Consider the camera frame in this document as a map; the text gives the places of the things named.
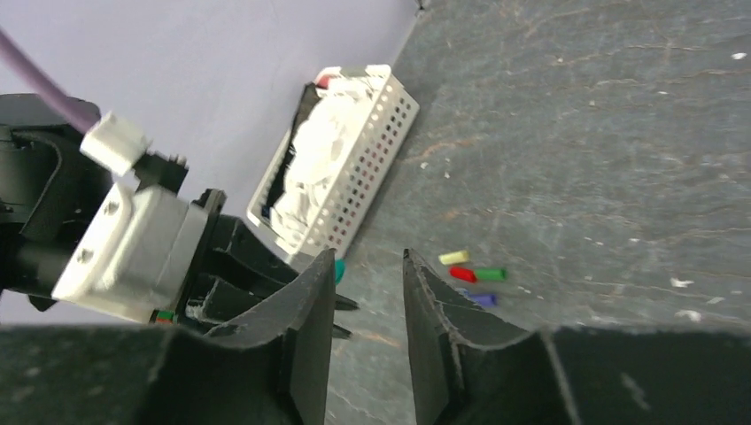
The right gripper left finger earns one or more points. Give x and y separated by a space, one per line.
269 365

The white plastic basket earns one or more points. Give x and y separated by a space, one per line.
382 131

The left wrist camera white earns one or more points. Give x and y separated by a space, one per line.
135 254

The purple marker cap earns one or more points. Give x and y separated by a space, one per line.
482 299

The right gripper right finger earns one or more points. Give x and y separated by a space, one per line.
468 366

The red marker cap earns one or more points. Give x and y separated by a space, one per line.
462 273

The green marker cap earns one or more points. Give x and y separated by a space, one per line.
490 274

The yellow marker cap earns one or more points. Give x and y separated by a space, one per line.
454 258

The teal marker cap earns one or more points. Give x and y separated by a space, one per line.
340 268

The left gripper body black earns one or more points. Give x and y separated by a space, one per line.
54 178

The white crumpled cloth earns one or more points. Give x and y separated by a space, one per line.
324 126

